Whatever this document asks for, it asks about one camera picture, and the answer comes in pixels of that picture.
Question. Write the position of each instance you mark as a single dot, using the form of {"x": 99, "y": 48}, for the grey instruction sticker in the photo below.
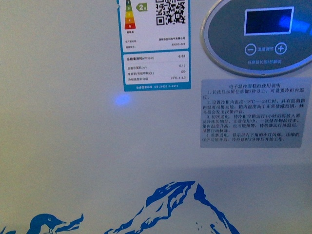
{"x": 254, "y": 112}

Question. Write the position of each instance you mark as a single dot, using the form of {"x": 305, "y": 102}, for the blue energy label sticker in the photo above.
{"x": 155, "y": 44}

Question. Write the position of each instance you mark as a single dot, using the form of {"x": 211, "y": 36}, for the oval grey temperature control panel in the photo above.
{"x": 258, "y": 38}

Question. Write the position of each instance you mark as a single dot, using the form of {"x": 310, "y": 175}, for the white chest freezer blue rim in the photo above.
{"x": 79, "y": 155}

